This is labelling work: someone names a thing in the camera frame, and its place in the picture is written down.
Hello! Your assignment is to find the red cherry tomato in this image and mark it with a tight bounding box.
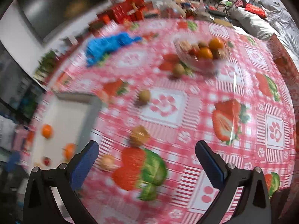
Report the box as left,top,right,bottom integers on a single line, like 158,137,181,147
43,156,51,167

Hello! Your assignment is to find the orange mandarin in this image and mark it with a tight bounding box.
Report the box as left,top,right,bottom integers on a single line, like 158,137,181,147
62,143,76,161
26,130,35,144
41,124,53,139

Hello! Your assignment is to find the tan husk fruit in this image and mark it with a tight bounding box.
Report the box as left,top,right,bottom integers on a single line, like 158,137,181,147
99,154,117,171

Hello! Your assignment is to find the golden husk fruit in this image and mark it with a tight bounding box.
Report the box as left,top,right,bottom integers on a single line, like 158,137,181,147
129,125,150,147

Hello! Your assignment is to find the white grey-rimmed tray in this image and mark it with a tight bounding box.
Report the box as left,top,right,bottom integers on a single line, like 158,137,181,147
28,92,102,170

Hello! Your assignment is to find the green potted plant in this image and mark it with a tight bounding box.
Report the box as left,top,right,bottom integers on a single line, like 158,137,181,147
33,50,58,83

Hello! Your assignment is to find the kiwi on paw print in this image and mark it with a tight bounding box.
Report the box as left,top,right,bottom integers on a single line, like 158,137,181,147
138,90,151,104

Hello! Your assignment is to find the red strawberry pattern tablecloth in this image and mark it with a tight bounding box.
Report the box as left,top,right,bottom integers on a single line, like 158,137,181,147
19,18,299,224

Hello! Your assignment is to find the kiwi near bowl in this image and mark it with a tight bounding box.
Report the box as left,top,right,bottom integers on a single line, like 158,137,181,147
172,63,186,78

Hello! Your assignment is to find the clear glass fruit bowl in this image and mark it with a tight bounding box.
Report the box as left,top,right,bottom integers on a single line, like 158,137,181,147
174,37,234,74

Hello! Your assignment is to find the blue plastic gloves pile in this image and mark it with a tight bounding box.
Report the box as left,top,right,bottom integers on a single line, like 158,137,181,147
86,32,142,67

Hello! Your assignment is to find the mandarin in bowl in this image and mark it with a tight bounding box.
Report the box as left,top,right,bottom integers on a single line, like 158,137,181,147
208,38,225,50

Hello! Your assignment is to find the grey bedding sofa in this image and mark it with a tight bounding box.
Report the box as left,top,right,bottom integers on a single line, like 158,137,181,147
230,0,298,63

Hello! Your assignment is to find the stack of red gift boxes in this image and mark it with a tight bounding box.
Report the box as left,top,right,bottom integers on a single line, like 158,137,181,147
89,0,160,31

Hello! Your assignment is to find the black wall television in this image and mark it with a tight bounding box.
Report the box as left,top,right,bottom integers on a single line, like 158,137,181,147
17,0,105,43

